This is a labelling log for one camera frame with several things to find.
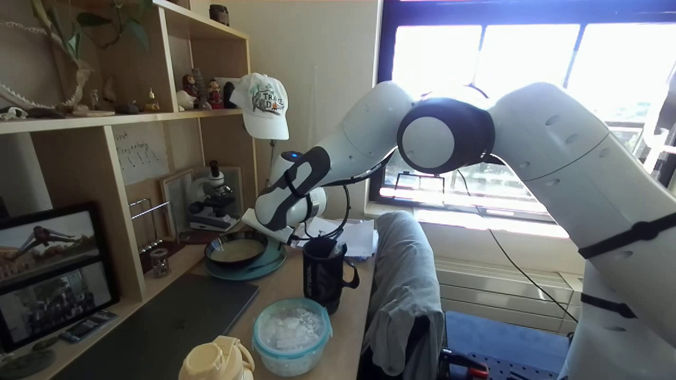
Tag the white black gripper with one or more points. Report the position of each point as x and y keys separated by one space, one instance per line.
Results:
x=293 y=194

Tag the black bowl with cream interior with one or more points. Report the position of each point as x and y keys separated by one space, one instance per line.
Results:
x=233 y=251

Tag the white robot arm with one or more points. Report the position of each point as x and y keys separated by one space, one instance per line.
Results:
x=619 y=218

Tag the light blue plate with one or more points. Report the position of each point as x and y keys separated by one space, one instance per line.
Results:
x=265 y=265

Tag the black French press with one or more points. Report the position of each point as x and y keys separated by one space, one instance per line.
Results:
x=326 y=273

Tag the white papers on desk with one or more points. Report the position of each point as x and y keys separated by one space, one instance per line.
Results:
x=357 y=234

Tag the black microscope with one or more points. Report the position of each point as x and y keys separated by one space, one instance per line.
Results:
x=211 y=199

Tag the white baseball cap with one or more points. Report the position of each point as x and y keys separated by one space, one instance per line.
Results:
x=263 y=102

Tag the glass container with teal lid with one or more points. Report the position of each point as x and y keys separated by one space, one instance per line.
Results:
x=289 y=335

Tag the grey cloth on chair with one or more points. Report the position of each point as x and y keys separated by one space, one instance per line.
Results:
x=403 y=330

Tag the figurines on shelf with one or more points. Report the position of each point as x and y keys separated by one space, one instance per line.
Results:
x=206 y=92

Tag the grey closed laptop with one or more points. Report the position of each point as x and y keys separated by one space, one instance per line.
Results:
x=153 y=343

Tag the small glass jar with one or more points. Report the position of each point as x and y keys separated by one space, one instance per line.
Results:
x=159 y=258

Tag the wooden shelf unit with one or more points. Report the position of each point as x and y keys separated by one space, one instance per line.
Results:
x=119 y=158

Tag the framed photo upper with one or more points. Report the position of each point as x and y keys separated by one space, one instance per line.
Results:
x=50 y=238

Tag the framed photo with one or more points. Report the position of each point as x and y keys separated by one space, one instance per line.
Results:
x=42 y=305
x=50 y=238

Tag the framed photo lower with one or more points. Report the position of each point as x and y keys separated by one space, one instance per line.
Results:
x=42 y=305

